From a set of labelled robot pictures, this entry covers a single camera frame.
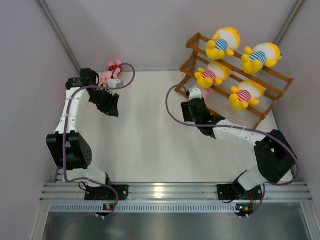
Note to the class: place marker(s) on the yellow plush red stripes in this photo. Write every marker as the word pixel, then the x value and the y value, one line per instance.
pixel 214 74
pixel 247 93

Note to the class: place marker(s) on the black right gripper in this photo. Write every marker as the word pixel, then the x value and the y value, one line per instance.
pixel 186 111

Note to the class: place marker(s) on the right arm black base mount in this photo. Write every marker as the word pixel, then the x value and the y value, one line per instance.
pixel 229 192

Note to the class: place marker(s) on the yellow plush blue stripes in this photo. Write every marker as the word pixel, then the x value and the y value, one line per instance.
pixel 262 55
pixel 223 43

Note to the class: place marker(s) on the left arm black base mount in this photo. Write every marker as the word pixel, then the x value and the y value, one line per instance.
pixel 103 193

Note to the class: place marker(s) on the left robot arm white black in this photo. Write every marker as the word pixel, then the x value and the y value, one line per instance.
pixel 69 149

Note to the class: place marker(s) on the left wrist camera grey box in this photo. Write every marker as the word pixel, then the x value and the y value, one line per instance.
pixel 115 83

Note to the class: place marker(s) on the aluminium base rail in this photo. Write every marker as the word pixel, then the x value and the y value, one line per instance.
pixel 198 191

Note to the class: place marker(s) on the pink plush red dotted dress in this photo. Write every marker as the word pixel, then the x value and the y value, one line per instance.
pixel 207 93

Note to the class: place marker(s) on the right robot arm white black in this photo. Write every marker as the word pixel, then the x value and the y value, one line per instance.
pixel 273 154

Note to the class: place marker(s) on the brown wooden shelf rack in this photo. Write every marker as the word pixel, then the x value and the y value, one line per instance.
pixel 275 84

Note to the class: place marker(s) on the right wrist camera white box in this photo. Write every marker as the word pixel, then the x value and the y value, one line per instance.
pixel 194 93

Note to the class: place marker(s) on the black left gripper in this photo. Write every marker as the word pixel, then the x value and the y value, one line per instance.
pixel 110 108

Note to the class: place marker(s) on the grey slotted cable duct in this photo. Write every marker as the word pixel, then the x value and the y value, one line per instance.
pixel 149 208

